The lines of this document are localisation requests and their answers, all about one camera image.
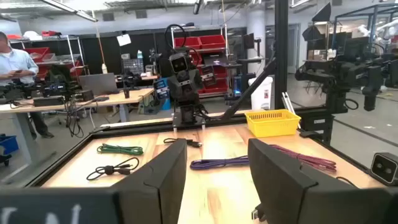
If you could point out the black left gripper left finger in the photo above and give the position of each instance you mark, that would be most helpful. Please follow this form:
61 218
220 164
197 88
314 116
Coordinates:
161 186

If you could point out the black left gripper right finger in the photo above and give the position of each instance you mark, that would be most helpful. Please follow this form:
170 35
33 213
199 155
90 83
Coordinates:
280 193

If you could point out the background black robot arm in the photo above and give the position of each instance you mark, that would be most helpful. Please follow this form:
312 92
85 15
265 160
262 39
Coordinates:
342 73

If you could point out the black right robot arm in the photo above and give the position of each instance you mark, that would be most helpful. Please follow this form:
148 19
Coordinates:
188 113

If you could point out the blue labelled box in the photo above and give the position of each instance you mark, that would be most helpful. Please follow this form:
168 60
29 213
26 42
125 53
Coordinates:
161 88

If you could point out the wooden desk white legs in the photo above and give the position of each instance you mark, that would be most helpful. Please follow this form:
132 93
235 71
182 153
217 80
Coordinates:
133 95

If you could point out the metal shelf with red bins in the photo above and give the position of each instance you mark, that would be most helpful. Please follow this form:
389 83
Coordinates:
211 42

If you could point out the small parts drawer cabinet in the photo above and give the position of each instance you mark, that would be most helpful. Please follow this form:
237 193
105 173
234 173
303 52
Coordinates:
133 66

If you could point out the yellow plastic basket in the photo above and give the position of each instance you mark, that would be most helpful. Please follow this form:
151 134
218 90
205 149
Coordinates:
272 126

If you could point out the white trash can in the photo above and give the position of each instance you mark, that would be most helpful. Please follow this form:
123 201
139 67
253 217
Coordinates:
261 93

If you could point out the white paper sign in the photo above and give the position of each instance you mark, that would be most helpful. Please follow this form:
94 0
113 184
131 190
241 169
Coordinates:
123 40

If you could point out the grey laptop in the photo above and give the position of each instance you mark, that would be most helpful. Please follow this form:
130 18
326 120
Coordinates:
98 83

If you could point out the black power box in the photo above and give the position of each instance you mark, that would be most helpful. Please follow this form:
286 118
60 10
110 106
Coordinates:
48 101

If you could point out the blue plastic bin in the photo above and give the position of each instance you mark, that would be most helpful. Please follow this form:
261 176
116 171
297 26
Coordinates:
7 144

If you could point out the person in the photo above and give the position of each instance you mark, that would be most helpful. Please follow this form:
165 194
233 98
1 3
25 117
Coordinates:
18 62

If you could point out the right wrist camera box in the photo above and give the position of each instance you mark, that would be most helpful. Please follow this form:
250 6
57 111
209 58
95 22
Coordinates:
178 63

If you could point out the black diagonal frame brace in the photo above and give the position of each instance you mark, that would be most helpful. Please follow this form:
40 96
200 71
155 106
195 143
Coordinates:
248 90

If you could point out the black vertical frame post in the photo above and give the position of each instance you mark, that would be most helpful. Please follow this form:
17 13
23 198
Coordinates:
281 46

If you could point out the black depth camera box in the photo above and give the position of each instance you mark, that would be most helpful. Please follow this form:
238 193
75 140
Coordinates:
384 168

